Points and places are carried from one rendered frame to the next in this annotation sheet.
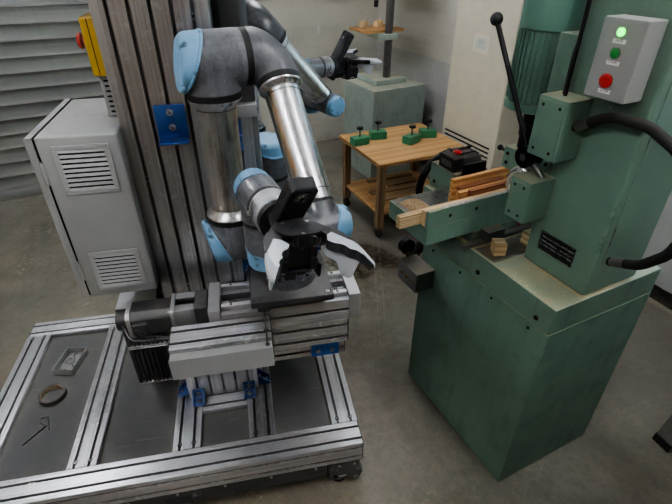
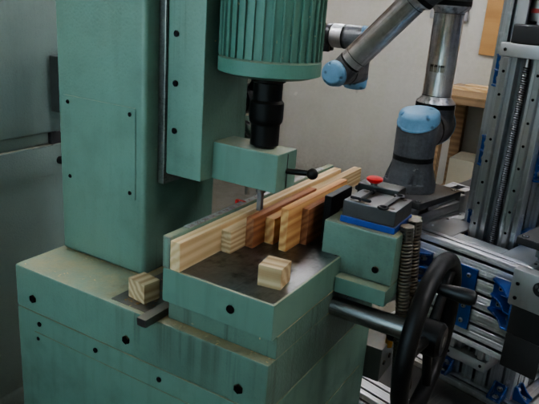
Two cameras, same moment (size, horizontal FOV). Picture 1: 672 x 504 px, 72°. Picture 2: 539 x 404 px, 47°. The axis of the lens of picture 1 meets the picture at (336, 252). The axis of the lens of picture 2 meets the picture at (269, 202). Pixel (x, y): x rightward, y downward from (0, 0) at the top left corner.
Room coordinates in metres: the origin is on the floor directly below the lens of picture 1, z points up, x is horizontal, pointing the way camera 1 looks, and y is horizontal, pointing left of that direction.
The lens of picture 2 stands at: (2.29, -1.17, 1.33)
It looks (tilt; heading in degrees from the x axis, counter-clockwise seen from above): 19 degrees down; 146
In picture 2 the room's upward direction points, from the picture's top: 4 degrees clockwise
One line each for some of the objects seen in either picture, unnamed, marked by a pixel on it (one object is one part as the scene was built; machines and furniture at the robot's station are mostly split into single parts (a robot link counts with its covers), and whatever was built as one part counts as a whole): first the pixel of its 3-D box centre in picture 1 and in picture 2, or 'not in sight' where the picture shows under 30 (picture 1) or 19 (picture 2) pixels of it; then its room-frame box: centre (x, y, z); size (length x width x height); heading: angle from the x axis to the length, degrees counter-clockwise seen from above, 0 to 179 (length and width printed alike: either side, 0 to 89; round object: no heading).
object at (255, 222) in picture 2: (497, 190); (283, 215); (1.39, -0.53, 0.93); 0.24 x 0.02 x 0.06; 116
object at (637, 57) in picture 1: (623, 59); not in sight; (1.05, -0.61, 1.40); 0.10 x 0.06 x 0.16; 26
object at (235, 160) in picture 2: (526, 163); (253, 167); (1.38, -0.60, 1.03); 0.14 x 0.07 x 0.09; 26
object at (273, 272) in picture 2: not in sight; (274, 272); (1.58, -0.67, 0.92); 0.04 x 0.04 x 0.04; 34
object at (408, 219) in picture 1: (472, 202); (303, 202); (1.32, -0.43, 0.92); 0.56 x 0.02 x 0.04; 116
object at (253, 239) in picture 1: (272, 239); (354, 70); (0.78, 0.13, 1.12); 0.11 x 0.08 x 0.11; 116
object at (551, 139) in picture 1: (557, 126); not in sight; (1.14, -0.55, 1.23); 0.09 x 0.08 x 0.15; 26
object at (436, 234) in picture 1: (471, 197); (327, 251); (1.46, -0.47, 0.87); 0.61 x 0.30 x 0.06; 116
